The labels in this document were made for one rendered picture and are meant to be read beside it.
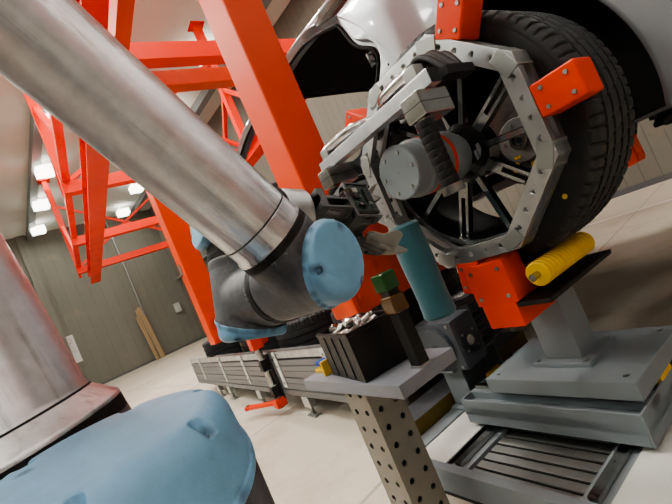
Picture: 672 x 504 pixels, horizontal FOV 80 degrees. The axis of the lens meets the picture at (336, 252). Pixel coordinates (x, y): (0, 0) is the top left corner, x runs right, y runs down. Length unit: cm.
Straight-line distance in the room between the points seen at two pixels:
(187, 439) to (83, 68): 28
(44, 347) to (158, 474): 22
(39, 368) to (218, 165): 23
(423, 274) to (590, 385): 46
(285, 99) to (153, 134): 117
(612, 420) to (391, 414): 49
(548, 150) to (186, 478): 83
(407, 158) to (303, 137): 62
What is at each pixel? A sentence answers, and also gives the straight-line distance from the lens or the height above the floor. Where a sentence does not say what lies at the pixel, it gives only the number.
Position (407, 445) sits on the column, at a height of 24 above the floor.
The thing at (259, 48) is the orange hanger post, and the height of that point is 152.
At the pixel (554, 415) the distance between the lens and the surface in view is 122.
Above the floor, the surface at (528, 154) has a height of 79.
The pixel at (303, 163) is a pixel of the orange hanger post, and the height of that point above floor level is 108.
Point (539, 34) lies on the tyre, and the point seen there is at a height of 98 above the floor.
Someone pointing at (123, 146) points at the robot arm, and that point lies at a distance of 39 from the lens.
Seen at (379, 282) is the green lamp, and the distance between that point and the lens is 83.
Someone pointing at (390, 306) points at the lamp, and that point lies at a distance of 83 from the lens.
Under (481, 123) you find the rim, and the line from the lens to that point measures 111.
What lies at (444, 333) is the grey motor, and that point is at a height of 37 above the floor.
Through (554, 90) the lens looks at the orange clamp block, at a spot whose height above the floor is 85.
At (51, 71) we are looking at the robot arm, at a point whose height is 93.
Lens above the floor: 71
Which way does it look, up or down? 2 degrees up
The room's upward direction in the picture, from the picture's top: 23 degrees counter-clockwise
